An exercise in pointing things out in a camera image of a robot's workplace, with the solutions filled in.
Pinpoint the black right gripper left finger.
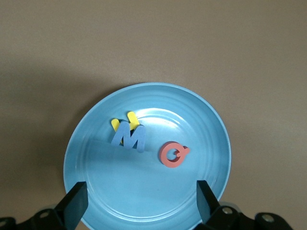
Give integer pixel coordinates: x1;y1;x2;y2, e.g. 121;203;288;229
0;181;89;230

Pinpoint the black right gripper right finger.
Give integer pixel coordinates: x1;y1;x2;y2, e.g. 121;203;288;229
195;180;291;230

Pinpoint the red letter Q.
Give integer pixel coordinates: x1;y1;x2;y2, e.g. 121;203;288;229
158;141;191;169

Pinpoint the large blue letter M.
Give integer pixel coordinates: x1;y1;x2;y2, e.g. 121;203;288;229
110;121;147;154

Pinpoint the yellow letter H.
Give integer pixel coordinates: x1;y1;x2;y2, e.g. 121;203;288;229
111;111;140;145

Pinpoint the blue plate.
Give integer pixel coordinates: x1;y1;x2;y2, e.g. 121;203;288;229
63;82;233;230

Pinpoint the brown table cover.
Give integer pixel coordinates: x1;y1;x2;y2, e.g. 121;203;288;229
0;0;307;230

